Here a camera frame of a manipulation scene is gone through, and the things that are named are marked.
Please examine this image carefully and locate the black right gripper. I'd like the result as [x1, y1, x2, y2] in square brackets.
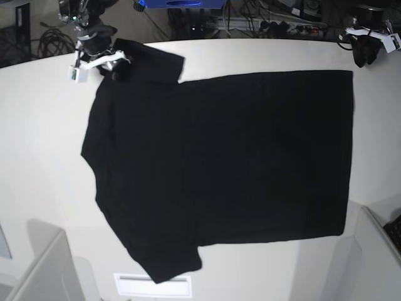
[76, 29, 117, 74]

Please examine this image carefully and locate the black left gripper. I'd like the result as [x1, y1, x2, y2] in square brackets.
[350, 31, 381, 68]

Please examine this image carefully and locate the black T-shirt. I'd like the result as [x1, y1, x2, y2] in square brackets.
[81, 39, 354, 283]

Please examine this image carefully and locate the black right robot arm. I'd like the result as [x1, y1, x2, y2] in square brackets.
[58, 0, 117, 82]

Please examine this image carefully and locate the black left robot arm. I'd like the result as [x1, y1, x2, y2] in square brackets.
[350, 1, 391, 68]

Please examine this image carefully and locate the blue box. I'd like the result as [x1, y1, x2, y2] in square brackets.
[139, 0, 225, 9]

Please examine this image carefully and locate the white power strip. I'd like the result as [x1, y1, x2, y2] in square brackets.
[214, 17, 328, 36]

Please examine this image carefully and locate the black keyboard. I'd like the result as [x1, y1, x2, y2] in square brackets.
[383, 216, 401, 251]

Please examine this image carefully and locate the white partition panel right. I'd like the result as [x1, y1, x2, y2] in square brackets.
[294, 205, 401, 301]

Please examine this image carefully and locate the white partition panel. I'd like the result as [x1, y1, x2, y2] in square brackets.
[294, 205, 401, 301]
[1, 219, 102, 300]

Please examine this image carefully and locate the white partition panel left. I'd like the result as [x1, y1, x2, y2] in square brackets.
[1, 219, 102, 300]

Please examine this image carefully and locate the white table grommet plate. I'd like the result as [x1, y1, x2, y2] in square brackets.
[113, 273, 192, 298]

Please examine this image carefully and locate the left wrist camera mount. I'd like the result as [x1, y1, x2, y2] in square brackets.
[345, 27, 400, 53]

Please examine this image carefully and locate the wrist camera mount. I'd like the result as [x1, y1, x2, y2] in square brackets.
[345, 27, 400, 53]
[68, 49, 130, 83]

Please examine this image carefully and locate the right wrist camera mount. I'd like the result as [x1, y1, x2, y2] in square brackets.
[68, 49, 130, 83]

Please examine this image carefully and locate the coiled black cable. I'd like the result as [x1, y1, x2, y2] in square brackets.
[36, 28, 76, 58]

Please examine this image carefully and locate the black equipment rack post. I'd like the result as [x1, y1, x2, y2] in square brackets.
[15, 1, 32, 61]

